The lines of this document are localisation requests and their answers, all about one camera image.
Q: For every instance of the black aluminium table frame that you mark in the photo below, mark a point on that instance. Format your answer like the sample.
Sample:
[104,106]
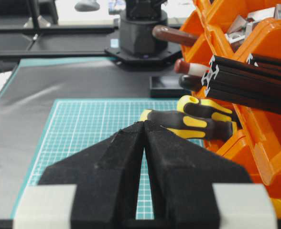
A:
[62,30]

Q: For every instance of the yellow black screwdriver lower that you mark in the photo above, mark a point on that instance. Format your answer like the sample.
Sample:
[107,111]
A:
[188,126]

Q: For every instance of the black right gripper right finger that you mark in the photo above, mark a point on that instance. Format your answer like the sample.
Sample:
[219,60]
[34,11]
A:
[181,177]

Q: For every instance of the black handle screwdriver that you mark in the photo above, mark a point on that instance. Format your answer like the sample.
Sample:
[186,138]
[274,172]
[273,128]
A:
[190,82]

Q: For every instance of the black table mat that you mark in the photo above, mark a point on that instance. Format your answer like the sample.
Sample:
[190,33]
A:
[28,96]

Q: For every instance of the yellow black screwdriver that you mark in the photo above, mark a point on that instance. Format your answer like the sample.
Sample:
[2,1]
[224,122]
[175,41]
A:
[205,108]
[188,126]

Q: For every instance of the silver corner brackets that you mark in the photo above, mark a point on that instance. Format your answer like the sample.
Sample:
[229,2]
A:
[241,28]

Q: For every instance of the black left robot arm base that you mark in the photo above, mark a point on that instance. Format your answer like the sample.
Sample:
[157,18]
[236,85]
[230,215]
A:
[136,41]

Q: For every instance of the orange container rack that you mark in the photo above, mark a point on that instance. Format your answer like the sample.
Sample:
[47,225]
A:
[257,146]

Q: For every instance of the black aluminium extrusion bar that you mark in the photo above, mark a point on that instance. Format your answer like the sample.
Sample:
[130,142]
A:
[250,84]

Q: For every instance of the small black tray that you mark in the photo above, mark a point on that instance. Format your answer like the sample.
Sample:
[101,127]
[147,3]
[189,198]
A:
[166,87]

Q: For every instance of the yellow black screwdriver upper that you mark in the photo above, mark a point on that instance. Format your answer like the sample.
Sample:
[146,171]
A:
[205,108]

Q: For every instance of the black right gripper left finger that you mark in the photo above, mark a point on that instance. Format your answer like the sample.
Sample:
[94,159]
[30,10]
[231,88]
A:
[107,177]

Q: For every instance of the green cutting mat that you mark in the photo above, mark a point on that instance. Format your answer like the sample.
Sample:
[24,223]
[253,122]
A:
[75,124]

